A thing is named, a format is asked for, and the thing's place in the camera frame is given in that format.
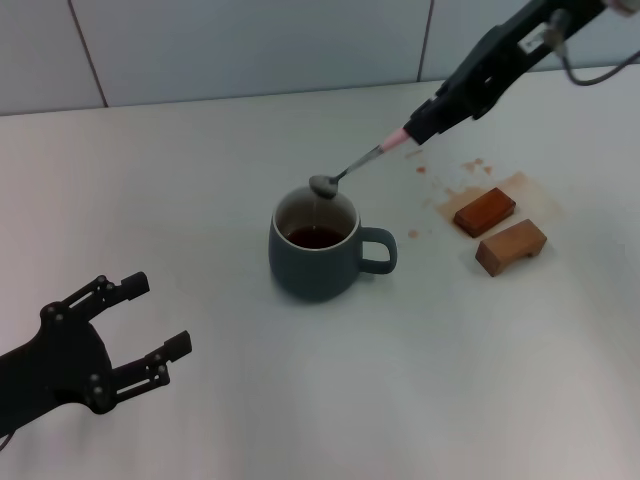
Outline pink handled metal spoon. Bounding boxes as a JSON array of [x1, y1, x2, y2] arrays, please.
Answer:
[[308, 128, 410, 201]]

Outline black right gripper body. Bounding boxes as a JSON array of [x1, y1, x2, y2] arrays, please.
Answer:
[[442, 0, 609, 121]]

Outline thin right wrist cable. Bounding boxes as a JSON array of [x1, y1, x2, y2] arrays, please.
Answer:
[[544, 9, 640, 87]]

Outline dark brown coffee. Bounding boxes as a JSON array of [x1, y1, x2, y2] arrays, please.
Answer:
[[285, 225, 346, 250]]

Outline grey ceramic cup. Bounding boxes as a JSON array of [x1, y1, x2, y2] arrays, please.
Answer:
[[268, 183, 399, 303]]

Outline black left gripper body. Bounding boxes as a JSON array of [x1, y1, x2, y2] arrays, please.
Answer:
[[0, 298, 112, 437]]

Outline light brown wooden block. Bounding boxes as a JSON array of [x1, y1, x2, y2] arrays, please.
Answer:
[[474, 218, 550, 278]]

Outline white tablecloth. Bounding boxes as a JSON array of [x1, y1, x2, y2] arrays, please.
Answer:
[[0, 62, 640, 480]]

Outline dark reddish wooden block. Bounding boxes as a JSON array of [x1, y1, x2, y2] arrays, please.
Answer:
[[453, 187, 518, 238]]

